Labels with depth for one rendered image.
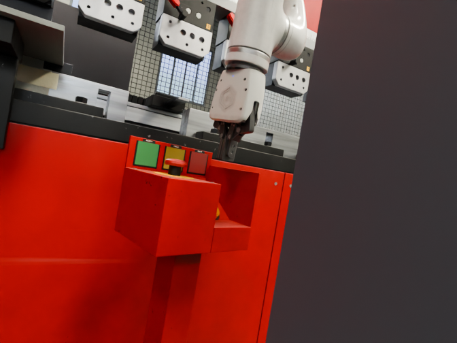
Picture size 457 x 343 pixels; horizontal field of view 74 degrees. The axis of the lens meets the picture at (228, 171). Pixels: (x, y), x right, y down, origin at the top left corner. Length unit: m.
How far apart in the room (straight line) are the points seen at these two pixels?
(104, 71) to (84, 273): 0.89
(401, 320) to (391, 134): 0.12
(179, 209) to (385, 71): 0.34
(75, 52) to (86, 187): 0.79
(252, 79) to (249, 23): 0.10
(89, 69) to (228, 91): 0.91
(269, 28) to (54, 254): 0.63
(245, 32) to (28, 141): 0.47
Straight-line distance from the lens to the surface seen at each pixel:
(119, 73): 1.42
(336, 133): 0.26
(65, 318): 0.82
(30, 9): 0.92
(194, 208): 0.49
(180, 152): 0.64
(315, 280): 0.27
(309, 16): 1.23
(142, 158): 0.60
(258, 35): 0.59
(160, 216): 0.47
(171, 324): 0.62
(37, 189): 0.73
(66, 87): 0.86
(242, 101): 0.55
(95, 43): 1.44
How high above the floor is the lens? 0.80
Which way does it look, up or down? level
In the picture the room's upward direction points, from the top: 9 degrees clockwise
